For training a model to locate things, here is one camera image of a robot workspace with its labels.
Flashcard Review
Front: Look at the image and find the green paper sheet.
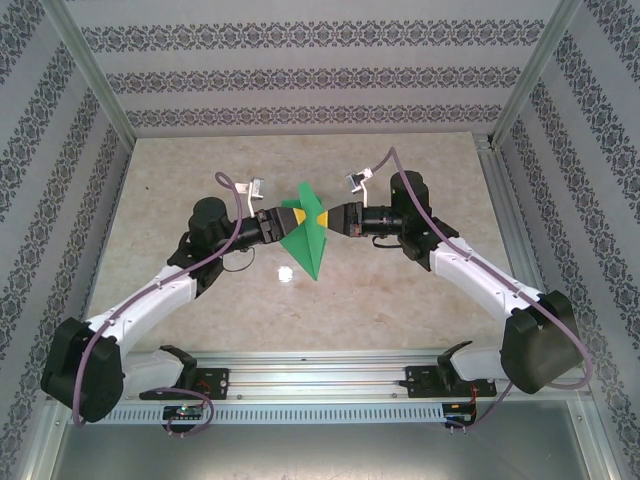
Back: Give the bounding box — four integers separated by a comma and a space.
278, 181, 331, 282

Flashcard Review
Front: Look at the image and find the grey metal sheet panel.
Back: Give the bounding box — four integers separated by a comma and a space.
49, 422, 606, 480

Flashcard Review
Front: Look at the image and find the left circuit board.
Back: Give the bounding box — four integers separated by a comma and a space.
162, 405, 204, 421

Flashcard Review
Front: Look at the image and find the circuit board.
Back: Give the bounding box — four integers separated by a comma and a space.
444, 403, 476, 424
162, 405, 204, 421

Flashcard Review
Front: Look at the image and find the right circuit board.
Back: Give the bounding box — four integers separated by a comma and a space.
444, 403, 476, 424

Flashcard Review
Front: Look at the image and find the aluminium side rail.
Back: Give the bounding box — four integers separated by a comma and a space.
474, 133, 569, 361

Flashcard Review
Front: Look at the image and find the aluminium mounting rail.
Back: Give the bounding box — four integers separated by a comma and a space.
47, 349, 594, 402

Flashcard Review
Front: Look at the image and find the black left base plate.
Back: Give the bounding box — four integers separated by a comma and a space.
139, 367, 231, 401

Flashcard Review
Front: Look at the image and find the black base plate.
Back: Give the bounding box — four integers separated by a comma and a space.
405, 364, 499, 400
139, 367, 231, 401

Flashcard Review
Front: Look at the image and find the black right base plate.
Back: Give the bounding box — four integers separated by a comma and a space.
405, 364, 499, 400

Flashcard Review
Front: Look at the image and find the slotted grey cable duct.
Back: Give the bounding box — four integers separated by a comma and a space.
67, 404, 447, 424

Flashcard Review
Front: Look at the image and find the aluminium frame post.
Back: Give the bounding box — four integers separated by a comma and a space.
42, 0, 137, 147
489, 0, 586, 151

